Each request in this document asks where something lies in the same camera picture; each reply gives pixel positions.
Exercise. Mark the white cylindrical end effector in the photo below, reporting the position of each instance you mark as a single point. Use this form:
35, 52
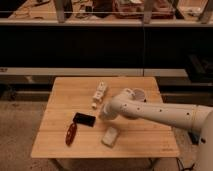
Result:
107, 113

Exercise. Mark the black eraser block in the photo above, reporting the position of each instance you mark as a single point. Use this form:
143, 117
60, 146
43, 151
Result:
84, 119

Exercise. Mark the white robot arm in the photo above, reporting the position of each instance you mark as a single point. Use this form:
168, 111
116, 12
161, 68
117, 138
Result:
193, 118

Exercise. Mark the white tube bottle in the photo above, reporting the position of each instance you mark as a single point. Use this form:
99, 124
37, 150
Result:
99, 94

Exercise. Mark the green bowl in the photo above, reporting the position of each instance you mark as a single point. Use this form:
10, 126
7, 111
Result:
139, 95

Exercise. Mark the wooden table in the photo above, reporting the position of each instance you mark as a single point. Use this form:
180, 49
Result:
137, 138

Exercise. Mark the dark red oblong object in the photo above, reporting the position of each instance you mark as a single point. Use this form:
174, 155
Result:
71, 134

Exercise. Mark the long background workbench shelf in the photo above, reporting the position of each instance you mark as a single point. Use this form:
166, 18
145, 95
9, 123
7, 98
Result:
160, 38

